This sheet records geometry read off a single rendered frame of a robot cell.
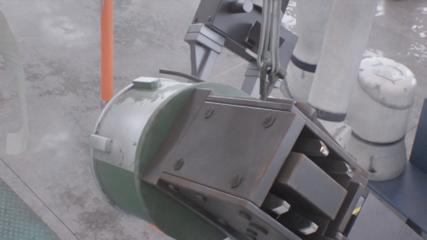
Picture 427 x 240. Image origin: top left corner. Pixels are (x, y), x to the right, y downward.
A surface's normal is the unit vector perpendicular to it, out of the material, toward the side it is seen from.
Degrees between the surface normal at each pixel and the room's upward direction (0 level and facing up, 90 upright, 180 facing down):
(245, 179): 42
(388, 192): 0
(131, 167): 71
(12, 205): 0
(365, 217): 65
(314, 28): 99
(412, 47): 0
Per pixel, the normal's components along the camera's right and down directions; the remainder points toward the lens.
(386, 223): 0.55, 0.09
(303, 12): -0.73, 0.53
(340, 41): -0.41, 0.22
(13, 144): -0.80, -0.11
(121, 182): -0.81, 0.28
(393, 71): 0.17, -0.75
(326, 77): -0.59, 0.15
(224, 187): -0.67, -0.54
